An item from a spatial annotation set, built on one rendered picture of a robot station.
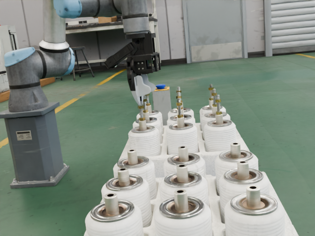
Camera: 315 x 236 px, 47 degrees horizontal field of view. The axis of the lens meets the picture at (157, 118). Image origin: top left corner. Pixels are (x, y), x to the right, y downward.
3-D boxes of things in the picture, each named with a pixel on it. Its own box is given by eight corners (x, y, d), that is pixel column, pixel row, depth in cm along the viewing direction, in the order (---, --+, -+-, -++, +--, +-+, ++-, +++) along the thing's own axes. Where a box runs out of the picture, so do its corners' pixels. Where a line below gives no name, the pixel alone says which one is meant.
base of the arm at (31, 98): (1, 113, 139) (-4, 87, 137) (19, 105, 154) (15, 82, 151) (39, 110, 137) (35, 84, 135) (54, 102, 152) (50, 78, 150)
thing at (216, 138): (225, 170, 123) (222, 118, 119) (244, 179, 114) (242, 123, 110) (201, 177, 119) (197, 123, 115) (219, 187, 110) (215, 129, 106)
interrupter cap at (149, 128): (149, 126, 119) (148, 124, 119) (159, 130, 112) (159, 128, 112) (127, 130, 116) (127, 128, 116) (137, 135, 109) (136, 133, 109)
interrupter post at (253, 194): (247, 210, 59) (246, 191, 58) (245, 203, 61) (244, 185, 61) (262, 209, 59) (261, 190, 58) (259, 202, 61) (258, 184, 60)
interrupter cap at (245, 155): (220, 164, 80) (220, 161, 80) (217, 153, 87) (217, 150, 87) (256, 162, 79) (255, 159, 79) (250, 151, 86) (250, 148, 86)
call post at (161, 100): (159, 163, 156) (151, 91, 149) (159, 158, 163) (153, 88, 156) (175, 162, 155) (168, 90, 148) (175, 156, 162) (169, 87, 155)
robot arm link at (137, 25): (118, 19, 104) (130, 19, 111) (120, 36, 105) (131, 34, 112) (142, 16, 101) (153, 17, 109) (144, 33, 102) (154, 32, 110)
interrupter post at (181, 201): (174, 213, 60) (172, 195, 60) (175, 206, 63) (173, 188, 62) (189, 212, 60) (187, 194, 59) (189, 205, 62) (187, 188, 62)
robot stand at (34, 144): (9, 188, 144) (-6, 114, 138) (29, 171, 162) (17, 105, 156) (55, 186, 142) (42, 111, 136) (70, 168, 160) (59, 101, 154)
